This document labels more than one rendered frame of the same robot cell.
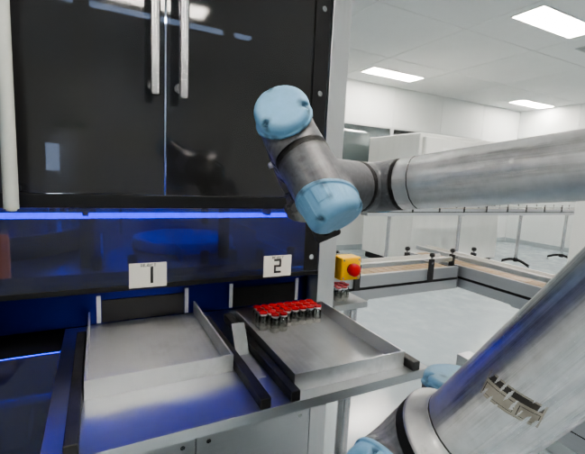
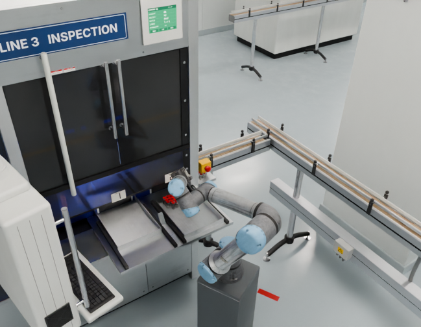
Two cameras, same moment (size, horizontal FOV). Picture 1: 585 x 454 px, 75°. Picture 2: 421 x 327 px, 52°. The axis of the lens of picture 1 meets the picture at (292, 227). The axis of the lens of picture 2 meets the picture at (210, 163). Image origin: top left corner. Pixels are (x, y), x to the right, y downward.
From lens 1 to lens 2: 168 cm
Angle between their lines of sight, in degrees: 28
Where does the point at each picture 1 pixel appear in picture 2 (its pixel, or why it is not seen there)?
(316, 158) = (186, 202)
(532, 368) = (226, 256)
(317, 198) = (187, 213)
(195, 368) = (149, 235)
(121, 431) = (135, 260)
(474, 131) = not seen: outside the picture
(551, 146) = (239, 206)
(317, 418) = not seen: hidden behind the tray
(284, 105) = (176, 189)
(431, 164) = (217, 198)
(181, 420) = (151, 254)
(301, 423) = not seen: hidden behind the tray
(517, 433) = (225, 264)
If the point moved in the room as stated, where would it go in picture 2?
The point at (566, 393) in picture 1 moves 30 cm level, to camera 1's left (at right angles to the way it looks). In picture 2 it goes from (229, 260) to (162, 265)
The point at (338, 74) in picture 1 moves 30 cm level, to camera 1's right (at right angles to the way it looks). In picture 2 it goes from (193, 88) to (248, 86)
